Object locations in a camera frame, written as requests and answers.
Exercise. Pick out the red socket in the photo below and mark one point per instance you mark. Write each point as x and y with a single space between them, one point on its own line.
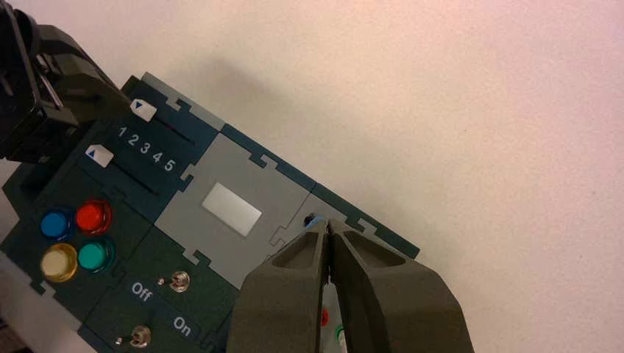
324 317

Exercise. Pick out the metal toggle switch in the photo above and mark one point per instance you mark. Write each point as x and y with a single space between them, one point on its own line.
178 281
140 336

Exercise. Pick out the green round push button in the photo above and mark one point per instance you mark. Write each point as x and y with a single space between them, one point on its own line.
96 256

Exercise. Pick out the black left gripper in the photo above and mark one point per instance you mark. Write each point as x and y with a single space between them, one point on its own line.
19 97

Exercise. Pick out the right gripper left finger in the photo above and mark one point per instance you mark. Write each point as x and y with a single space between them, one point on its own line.
283 302

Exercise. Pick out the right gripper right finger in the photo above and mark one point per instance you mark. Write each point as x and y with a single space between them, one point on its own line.
390 302

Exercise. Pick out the blue round push button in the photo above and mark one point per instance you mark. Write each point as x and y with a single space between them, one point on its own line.
55 224

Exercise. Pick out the grey and teal control box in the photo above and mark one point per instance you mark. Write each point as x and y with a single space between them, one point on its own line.
234 195

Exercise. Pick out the grey rectangular display window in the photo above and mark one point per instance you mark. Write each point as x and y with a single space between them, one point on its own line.
232 210

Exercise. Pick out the red round push button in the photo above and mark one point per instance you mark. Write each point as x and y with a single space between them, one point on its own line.
93 218

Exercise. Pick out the green socket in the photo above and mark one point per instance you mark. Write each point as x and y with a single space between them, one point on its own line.
339 334

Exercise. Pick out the white slider knob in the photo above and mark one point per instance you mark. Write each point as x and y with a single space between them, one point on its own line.
99 156
144 110

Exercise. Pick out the yellow round push button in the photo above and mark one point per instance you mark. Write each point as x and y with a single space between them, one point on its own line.
58 263

